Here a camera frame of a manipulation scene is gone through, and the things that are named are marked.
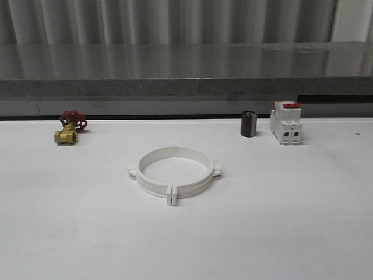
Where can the white half pipe clamp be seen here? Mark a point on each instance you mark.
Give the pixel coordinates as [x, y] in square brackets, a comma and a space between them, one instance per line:
[190, 189]
[159, 189]

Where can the grey stone counter ledge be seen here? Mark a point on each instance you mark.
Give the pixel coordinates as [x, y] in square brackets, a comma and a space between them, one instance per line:
[122, 80]

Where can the brass valve with red handwheel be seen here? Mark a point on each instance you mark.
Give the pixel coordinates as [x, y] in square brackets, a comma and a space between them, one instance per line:
[72, 122]

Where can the white circuit breaker red switch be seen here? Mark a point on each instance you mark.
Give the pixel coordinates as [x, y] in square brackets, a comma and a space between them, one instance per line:
[285, 122]

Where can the dark cylindrical capacitor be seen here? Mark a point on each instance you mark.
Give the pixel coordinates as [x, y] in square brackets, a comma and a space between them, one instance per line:
[248, 124]

